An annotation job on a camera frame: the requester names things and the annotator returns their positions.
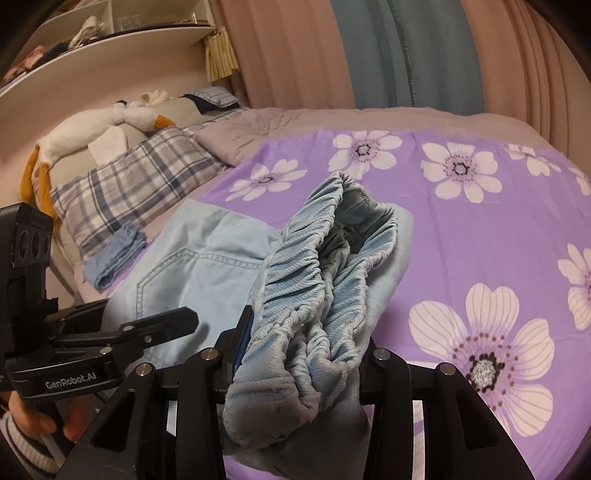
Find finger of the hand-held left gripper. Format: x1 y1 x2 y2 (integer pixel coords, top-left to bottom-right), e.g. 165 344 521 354
45 300 200 366

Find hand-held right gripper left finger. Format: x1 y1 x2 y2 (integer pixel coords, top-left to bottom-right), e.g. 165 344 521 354
55 305 254 480

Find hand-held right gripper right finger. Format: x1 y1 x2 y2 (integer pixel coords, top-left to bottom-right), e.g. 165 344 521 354
360 339 536 480

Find light blue pants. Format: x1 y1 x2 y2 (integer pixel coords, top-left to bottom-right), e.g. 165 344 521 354
99 171 416 480

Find folded blue pants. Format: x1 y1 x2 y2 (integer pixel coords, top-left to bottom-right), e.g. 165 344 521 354
82 222 148 291

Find person's left hand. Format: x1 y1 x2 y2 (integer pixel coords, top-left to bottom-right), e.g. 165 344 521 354
7 394 78 448

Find plaid pillow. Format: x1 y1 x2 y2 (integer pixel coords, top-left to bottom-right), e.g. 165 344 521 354
48 127 232 262

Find purple floral bed sheet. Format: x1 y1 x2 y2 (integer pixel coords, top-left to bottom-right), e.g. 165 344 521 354
106 127 591 480

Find white goose plush toy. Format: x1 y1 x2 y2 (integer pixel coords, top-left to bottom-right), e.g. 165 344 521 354
18 99 178 222

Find white pillow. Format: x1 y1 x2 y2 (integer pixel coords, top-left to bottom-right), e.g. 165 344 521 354
87 124 149 165

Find blue striped pillow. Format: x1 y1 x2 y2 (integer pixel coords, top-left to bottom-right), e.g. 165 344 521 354
182 85 244 114

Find dark folded clothing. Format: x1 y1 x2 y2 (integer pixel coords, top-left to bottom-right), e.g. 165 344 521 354
31 41 71 62

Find white headboard shelf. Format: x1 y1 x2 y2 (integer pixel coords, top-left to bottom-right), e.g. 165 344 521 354
0 0 218 99

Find white cloth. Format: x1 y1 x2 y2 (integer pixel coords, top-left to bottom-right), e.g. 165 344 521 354
67 15 112 49

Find yellow tasseled cloth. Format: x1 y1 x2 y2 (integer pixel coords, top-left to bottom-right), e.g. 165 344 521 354
203 30 241 83

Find teal curtain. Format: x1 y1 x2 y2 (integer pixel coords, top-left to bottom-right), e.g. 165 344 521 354
330 0 485 114

